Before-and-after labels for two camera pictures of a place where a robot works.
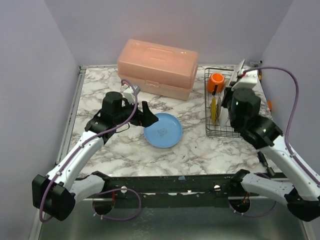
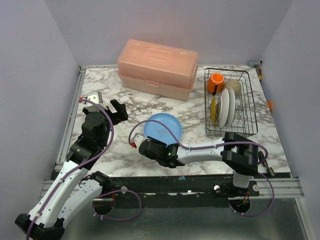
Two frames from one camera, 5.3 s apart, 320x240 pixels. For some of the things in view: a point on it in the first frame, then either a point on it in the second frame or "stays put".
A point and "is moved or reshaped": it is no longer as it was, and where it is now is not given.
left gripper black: x=140 y=116 -> x=113 y=114
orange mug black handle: x=215 y=83 stays put
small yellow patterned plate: x=213 y=109 stays put
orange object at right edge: x=270 y=105 stays put
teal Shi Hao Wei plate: x=235 y=75 is moved or reshaped
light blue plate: x=165 y=132 stays put
